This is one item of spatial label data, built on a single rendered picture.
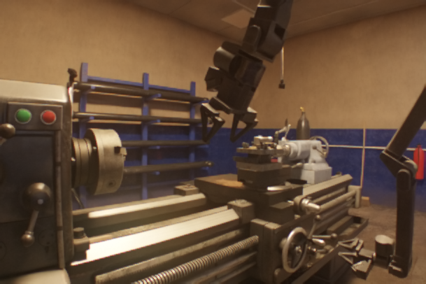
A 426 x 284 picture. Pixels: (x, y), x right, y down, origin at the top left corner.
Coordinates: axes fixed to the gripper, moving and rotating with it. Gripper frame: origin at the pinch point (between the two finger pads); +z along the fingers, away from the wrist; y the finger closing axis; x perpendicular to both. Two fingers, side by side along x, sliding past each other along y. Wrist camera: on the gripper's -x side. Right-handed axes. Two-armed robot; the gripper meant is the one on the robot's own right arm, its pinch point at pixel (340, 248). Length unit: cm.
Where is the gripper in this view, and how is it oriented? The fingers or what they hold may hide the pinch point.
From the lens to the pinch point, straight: 124.8
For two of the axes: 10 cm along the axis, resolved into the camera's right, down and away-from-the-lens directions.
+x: 6.9, -3.2, 6.5
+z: -6.9, -0.2, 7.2
